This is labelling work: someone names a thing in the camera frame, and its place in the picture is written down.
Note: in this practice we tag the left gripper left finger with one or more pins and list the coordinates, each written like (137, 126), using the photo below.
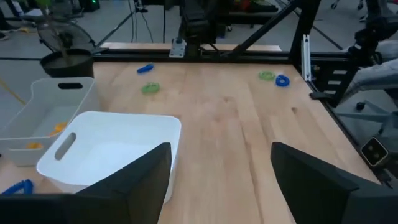
(109, 205)

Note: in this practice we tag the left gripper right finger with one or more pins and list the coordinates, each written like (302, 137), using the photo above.
(326, 196)

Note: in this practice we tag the white plastic bin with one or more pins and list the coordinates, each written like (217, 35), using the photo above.
(109, 149)

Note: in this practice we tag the grey plastic bin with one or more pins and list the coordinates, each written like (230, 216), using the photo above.
(46, 102)

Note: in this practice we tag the person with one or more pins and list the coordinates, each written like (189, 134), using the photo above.
(376, 77)

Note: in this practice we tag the silver aluminium bar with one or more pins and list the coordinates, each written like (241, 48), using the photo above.
(306, 59)

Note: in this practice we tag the black plant pot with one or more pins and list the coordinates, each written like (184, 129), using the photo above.
(66, 65)

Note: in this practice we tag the black floor fan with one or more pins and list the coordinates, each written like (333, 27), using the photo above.
(66, 37)

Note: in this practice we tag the green leafy plant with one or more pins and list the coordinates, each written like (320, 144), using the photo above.
(54, 29)

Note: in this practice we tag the small square camera module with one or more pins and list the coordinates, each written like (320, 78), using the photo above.
(374, 151)

